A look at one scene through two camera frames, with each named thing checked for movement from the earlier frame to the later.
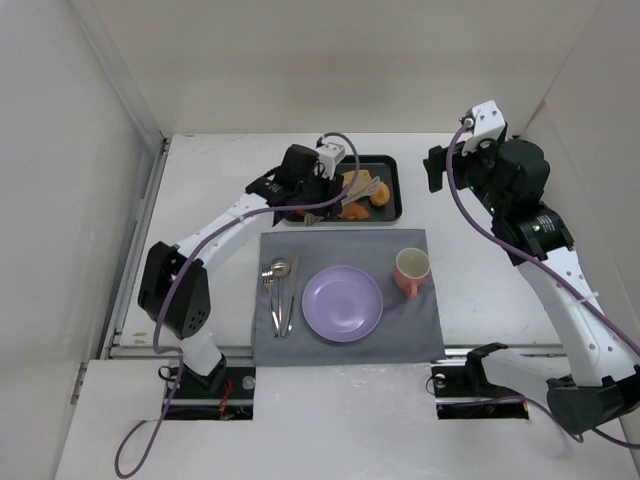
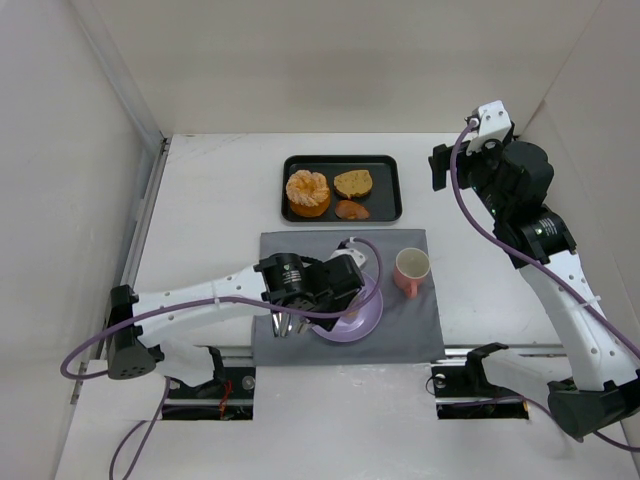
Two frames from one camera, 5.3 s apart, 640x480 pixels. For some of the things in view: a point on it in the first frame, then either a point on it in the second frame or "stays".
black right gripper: x=435 y=166 stays
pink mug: x=411 y=265 stays
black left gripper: x=329 y=185 to x=298 y=306
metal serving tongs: x=370 y=188 to x=283 y=323
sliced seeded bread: x=358 y=184 stays
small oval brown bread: x=355 y=211 stays
